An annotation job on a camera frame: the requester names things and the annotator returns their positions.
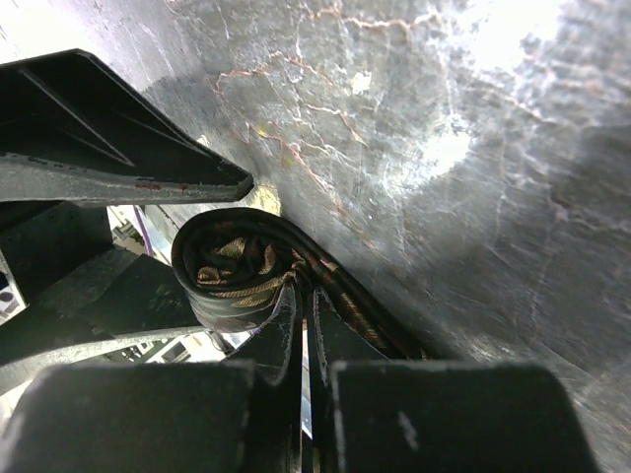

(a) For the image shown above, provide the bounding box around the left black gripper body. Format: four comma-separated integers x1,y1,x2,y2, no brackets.
1,201,113,324

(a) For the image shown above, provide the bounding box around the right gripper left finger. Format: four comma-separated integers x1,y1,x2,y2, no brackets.
1,284,302,472

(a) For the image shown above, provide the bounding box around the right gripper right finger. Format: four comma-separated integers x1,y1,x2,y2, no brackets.
308,290,597,472

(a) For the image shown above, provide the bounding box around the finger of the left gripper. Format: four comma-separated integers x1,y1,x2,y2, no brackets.
1,49,253,203
1,250,201,392

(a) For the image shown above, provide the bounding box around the dark floral necktie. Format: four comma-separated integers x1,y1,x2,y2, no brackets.
172,208,429,360

